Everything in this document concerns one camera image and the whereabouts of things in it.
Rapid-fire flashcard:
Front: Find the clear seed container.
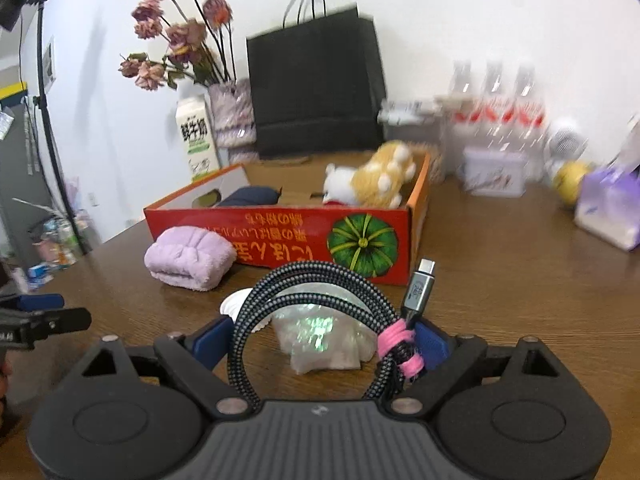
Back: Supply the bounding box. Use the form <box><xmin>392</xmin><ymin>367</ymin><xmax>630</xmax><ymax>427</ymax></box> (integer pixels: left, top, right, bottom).
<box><xmin>381</xmin><ymin>110</ymin><xmax>449</xmax><ymax>184</ymax></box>

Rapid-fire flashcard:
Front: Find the yellow white plush dog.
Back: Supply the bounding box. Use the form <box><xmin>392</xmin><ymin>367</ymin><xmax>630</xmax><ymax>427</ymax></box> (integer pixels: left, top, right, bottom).
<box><xmin>322</xmin><ymin>140</ymin><xmax>416</xmax><ymax>209</ymax></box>

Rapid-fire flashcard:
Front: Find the white scalloped dish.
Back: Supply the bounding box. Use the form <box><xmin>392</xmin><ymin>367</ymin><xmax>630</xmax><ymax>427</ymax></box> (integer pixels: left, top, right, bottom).
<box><xmin>221</xmin><ymin>285</ymin><xmax>373</xmax><ymax>334</ymax></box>

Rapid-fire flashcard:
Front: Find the dried pink flower bouquet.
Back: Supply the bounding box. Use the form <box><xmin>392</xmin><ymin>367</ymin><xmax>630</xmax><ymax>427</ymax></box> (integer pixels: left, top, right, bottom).
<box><xmin>118</xmin><ymin>0</ymin><xmax>236</xmax><ymax>92</ymax></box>

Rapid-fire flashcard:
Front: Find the orange cardboard box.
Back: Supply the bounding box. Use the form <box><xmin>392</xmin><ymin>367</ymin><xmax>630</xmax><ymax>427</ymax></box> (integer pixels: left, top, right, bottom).
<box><xmin>143</xmin><ymin>151</ymin><xmax>432</xmax><ymax>287</ymax></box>

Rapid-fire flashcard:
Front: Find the fuzzy pink vase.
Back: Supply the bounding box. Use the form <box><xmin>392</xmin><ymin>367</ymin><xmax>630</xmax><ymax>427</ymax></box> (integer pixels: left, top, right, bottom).
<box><xmin>207</xmin><ymin>79</ymin><xmax>258</xmax><ymax>164</ymax></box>

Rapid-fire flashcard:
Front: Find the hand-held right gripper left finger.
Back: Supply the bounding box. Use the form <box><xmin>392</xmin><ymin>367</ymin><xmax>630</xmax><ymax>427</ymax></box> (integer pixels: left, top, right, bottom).
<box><xmin>80</xmin><ymin>316</ymin><xmax>251</xmax><ymax>418</ymax></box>

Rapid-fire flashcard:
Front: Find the pink cable tie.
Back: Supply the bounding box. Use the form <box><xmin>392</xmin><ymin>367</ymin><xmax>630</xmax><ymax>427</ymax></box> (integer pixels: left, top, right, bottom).
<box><xmin>376</xmin><ymin>322</ymin><xmax>426</xmax><ymax>379</ymax></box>

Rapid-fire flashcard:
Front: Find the white printed tin box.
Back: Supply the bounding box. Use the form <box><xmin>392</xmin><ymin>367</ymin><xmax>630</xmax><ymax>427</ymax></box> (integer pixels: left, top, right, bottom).
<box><xmin>462</xmin><ymin>146</ymin><xmax>529</xmax><ymax>197</ymax></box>

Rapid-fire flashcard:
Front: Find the clear plastic bag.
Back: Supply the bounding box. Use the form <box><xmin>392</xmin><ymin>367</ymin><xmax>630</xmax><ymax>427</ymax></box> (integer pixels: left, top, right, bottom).
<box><xmin>270</xmin><ymin>285</ymin><xmax>379</xmax><ymax>376</ymax></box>

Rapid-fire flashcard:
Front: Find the pile of small colourful items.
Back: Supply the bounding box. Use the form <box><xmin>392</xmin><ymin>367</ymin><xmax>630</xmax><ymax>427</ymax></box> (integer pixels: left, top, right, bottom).
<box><xmin>10</xmin><ymin>205</ymin><xmax>84</xmax><ymax>291</ymax></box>

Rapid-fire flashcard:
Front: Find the black tripod stand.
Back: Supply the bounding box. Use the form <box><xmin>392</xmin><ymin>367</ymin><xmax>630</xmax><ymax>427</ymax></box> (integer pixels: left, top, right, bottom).
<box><xmin>15</xmin><ymin>0</ymin><xmax>97</xmax><ymax>257</ymax></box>

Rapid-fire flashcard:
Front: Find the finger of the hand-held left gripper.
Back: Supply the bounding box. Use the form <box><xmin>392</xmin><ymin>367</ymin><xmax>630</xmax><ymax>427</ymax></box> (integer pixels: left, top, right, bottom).
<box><xmin>0</xmin><ymin>293</ymin><xmax>65</xmax><ymax>314</ymax></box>
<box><xmin>26</xmin><ymin>307</ymin><xmax>93</xmax><ymax>349</ymax></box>

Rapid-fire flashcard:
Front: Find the braided grey charging cable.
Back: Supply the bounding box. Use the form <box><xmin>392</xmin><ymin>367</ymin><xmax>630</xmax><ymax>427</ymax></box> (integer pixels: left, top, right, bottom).
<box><xmin>227</xmin><ymin>259</ymin><xmax>439</xmax><ymax>402</ymax></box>

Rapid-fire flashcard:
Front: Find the dark blue pouch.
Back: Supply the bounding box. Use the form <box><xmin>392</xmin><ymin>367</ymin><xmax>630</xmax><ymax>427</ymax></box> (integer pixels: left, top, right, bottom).
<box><xmin>215</xmin><ymin>186</ymin><xmax>281</xmax><ymax>209</ymax></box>

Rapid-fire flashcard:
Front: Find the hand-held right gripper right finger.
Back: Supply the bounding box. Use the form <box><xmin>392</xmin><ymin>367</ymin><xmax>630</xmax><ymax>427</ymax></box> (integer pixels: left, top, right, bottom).
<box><xmin>390</xmin><ymin>321</ymin><xmax>561</xmax><ymax>417</ymax></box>

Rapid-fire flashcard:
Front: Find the purple tissue pack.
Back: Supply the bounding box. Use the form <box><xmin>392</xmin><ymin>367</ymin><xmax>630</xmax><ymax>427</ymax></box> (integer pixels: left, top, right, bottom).
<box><xmin>574</xmin><ymin>167</ymin><xmax>640</xmax><ymax>252</ymax></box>

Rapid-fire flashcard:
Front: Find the black paper bag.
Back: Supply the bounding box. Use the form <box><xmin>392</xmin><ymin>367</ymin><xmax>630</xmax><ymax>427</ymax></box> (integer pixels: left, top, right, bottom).
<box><xmin>246</xmin><ymin>0</ymin><xmax>386</xmax><ymax>160</ymax></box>

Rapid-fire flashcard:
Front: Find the white milk carton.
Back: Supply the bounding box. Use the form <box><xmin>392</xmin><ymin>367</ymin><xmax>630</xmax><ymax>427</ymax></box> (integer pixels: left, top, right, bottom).
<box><xmin>175</xmin><ymin>94</ymin><xmax>221</xmax><ymax>185</ymax></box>

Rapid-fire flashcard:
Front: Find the folded purple towel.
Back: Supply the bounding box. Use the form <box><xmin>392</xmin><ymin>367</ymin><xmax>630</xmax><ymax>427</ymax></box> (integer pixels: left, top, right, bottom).
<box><xmin>144</xmin><ymin>226</ymin><xmax>238</xmax><ymax>292</ymax></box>

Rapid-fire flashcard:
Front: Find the white paper box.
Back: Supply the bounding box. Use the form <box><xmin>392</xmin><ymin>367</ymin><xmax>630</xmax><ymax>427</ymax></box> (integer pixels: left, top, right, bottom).
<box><xmin>377</xmin><ymin>95</ymin><xmax>474</xmax><ymax>126</ymax></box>

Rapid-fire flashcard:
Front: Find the yellow apple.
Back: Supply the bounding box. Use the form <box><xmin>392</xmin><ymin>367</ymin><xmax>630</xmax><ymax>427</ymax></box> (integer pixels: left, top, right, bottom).
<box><xmin>554</xmin><ymin>160</ymin><xmax>596</xmax><ymax>206</ymax></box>

